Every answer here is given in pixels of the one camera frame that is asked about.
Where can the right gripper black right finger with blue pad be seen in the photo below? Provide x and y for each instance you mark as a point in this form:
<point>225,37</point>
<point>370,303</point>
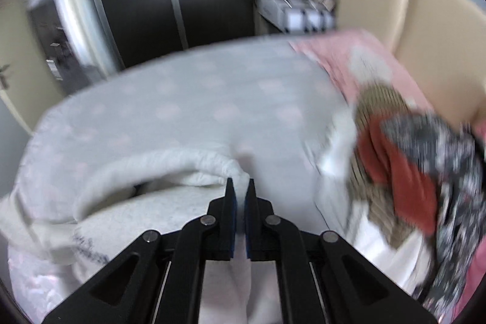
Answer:
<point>321,277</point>

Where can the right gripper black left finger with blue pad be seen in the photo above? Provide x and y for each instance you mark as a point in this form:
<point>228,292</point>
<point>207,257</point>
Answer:
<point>164,278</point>

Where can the light grey printed sweatshirt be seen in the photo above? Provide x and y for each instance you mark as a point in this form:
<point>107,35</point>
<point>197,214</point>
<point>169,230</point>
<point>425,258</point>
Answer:
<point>61,233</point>

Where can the beige striped garment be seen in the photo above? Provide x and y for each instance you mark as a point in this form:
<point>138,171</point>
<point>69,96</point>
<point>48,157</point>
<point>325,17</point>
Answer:
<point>369,179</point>

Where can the red garment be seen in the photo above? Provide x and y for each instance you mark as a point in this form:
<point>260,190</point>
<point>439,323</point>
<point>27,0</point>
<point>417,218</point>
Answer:
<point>412,192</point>

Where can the black white floral garment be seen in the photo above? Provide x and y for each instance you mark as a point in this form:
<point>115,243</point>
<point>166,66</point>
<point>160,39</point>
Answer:
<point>456,160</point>

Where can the pink patterned garment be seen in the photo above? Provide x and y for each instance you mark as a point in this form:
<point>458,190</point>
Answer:
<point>353,60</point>

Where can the beige padded headboard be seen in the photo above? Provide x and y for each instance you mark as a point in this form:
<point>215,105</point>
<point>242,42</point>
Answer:
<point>440,42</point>

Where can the white drawer cabinet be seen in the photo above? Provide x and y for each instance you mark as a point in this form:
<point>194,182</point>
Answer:
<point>295,17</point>

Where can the cream door with handle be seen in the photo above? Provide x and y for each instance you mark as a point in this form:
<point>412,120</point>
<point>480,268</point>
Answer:
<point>28,87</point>

